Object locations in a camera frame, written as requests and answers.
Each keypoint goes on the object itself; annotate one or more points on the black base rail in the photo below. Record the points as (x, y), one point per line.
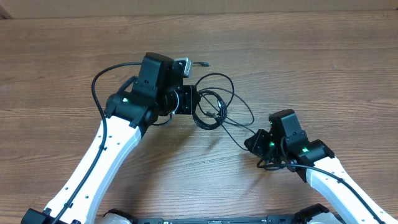
(313, 214)

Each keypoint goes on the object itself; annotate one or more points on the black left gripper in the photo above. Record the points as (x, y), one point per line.
(189, 99)

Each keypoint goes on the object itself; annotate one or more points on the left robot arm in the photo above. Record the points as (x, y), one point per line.
(157, 91)

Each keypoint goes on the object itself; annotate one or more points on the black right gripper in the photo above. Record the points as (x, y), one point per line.
(259, 143)

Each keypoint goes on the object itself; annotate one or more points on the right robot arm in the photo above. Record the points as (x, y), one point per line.
(286, 145)

